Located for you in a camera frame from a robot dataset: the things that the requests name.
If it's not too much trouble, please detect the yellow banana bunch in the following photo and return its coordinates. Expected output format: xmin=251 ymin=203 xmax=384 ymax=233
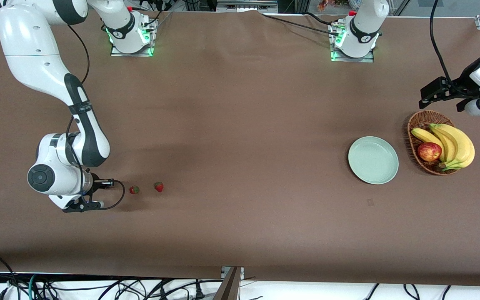
xmin=411 ymin=123 xmax=475 ymax=172

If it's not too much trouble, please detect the light green round plate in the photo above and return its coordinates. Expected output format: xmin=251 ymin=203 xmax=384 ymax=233
xmin=347 ymin=136 xmax=399 ymax=185

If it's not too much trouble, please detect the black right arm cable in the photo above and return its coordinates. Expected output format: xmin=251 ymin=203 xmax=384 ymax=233
xmin=64 ymin=24 xmax=126 ymax=211

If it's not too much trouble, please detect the teal floor cable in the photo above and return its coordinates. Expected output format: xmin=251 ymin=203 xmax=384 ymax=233
xmin=27 ymin=274 xmax=40 ymax=300

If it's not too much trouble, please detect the grey metal frame bar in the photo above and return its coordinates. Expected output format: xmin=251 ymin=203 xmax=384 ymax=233
xmin=216 ymin=0 xmax=278 ymax=13

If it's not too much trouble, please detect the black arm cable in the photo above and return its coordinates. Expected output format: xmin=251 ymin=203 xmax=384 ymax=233
xmin=430 ymin=0 xmax=459 ymax=90
xmin=64 ymin=24 xmax=126 ymax=211

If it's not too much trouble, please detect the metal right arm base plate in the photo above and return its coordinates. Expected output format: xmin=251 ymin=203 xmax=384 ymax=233
xmin=110 ymin=17 xmax=157 ymax=57

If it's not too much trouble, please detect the silver metal bracket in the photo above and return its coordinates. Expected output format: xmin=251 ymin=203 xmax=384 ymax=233
xmin=221 ymin=266 xmax=245 ymax=280

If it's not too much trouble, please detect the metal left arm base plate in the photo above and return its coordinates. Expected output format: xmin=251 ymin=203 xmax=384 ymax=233
xmin=330 ymin=21 xmax=376 ymax=63

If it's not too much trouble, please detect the brown wicker basket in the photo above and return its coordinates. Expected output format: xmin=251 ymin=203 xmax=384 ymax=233
xmin=407 ymin=110 xmax=459 ymax=176

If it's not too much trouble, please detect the black cable on table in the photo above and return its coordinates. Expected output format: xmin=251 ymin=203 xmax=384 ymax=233
xmin=259 ymin=12 xmax=343 ymax=37

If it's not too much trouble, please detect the brown table cover mat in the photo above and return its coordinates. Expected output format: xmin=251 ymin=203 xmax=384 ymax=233
xmin=0 ymin=7 xmax=480 ymax=288

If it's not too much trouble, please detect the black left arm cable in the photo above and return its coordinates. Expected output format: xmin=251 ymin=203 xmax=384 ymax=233
xmin=430 ymin=0 xmax=459 ymax=90

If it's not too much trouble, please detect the brown wooden board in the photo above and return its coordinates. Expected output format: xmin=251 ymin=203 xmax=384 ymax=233
xmin=213 ymin=267 xmax=243 ymax=300

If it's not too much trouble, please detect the red yellow apple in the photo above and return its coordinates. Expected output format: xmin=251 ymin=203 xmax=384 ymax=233
xmin=417 ymin=142 xmax=443 ymax=162

